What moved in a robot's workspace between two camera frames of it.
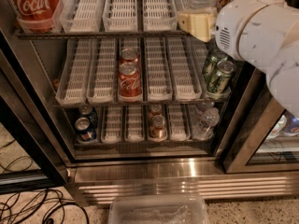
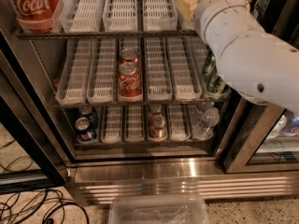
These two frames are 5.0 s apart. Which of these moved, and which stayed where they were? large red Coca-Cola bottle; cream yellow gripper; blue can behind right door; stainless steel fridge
Moved: cream yellow gripper
Stayed: stainless steel fridge; large red Coca-Cola bottle; blue can behind right door
